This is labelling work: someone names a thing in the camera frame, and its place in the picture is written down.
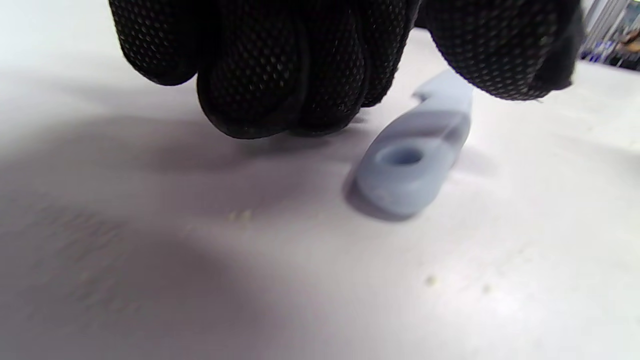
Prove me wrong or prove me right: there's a person's left hand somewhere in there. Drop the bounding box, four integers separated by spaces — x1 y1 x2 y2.
107 0 585 140

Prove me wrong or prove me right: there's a light blue plastic knife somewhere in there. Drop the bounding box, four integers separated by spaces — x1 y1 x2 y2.
354 69 474 219

